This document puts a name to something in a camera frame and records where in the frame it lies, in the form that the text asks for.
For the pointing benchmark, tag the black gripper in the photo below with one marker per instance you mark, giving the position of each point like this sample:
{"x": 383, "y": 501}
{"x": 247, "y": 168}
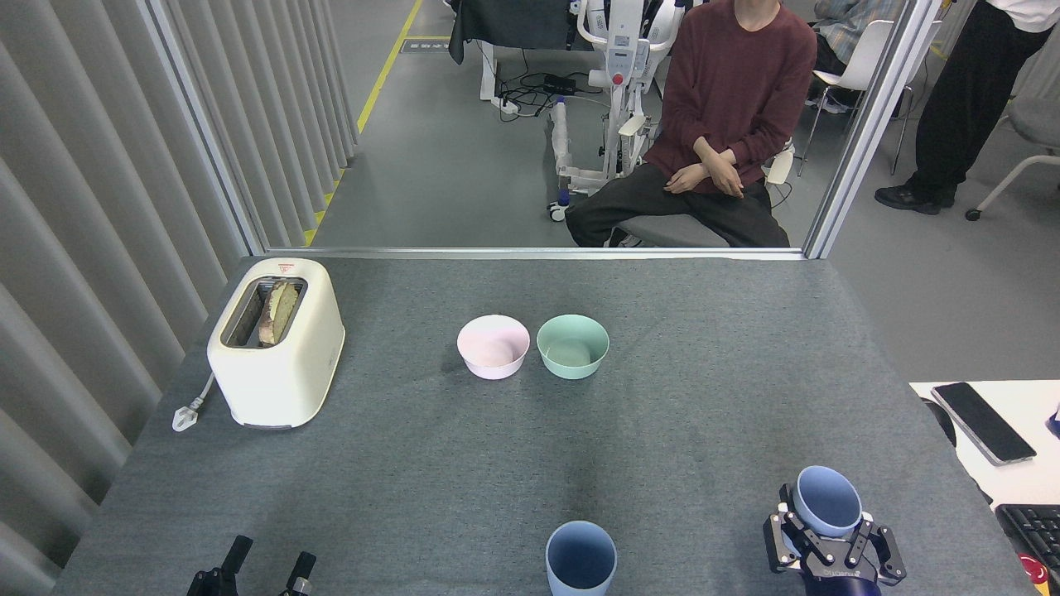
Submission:
{"x": 840, "y": 581}

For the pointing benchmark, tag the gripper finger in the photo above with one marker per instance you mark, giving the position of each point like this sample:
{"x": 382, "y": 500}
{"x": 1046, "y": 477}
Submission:
{"x": 300, "y": 575}
{"x": 224, "y": 571}

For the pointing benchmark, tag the blue plastic cup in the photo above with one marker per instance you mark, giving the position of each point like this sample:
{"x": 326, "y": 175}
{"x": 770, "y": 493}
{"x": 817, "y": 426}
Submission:
{"x": 828, "y": 501}
{"x": 580, "y": 563}

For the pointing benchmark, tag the seated person's right hand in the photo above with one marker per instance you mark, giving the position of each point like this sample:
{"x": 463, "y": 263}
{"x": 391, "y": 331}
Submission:
{"x": 722, "y": 170}

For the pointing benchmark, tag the seated person's left hand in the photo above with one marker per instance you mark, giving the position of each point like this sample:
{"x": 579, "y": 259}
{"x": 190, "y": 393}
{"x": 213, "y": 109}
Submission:
{"x": 686, "y": 179}

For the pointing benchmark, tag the black rounded object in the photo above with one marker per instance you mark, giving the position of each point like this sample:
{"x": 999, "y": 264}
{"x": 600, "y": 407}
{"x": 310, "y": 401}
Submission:
{"x": 941, "y": 420}

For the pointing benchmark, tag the cream toaster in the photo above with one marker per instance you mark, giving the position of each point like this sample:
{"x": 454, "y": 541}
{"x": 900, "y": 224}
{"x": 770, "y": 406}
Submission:
{"x": 281, "y": 381}

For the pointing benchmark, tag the black smartphone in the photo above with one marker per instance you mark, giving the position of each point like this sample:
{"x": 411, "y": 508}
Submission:
{"x": 984, "y": 422}

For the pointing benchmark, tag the red round object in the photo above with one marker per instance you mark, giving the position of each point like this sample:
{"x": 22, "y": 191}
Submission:
{"x": 1033, "y": 573}

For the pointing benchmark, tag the black keyboard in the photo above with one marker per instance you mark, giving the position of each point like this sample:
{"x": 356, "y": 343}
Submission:
{"x": 1035, "y": 530}

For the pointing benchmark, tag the white side table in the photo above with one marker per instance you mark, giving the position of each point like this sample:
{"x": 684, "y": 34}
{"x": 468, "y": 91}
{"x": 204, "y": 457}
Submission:
{"x": 1027, "y": 484}

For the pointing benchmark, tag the small blue object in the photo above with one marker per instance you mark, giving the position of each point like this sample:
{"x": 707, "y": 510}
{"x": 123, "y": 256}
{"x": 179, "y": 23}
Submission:
{"x": 1054, "y": 422}

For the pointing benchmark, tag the bread slice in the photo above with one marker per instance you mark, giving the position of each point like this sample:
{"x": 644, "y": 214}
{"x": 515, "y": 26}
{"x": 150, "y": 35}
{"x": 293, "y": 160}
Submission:
{"x": 280, "y": 310}

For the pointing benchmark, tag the pink bowl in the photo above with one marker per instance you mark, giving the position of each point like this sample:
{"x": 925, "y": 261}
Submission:
{"x": 489, "y": 364}

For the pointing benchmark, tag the green bowl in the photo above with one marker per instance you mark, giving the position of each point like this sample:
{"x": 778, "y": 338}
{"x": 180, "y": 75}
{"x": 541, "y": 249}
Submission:
{"x": 571, "y": 366}

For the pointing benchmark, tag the standing person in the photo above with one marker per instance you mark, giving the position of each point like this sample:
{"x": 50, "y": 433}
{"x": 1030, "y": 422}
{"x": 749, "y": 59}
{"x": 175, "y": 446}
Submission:
{"x": 961, "y": 99}

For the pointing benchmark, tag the grey chair with white legs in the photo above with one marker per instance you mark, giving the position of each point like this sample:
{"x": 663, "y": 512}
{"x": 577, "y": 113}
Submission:
{"x": 1035, "y": 124}

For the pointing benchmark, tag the background seated person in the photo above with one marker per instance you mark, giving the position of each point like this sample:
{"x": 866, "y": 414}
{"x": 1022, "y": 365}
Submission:
{"x": 849, "y": 25}

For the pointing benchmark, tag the white stand on wheels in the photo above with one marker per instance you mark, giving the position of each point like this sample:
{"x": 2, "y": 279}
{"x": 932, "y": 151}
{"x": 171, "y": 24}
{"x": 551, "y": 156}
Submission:
{"x": 621, "y": 58}

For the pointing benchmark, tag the black covered table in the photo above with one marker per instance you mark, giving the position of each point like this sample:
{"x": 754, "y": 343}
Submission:
{"x": 513, "y": 25}

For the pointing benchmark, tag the silver frame rail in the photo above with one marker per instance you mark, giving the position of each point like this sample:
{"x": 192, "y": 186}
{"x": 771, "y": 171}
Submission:
{"x": 530, "y": 253}

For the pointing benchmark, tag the silver frame post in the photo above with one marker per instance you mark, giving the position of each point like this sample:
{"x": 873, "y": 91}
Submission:
{"x": 878, "y": 108}
{"x": 207, "y": 132}

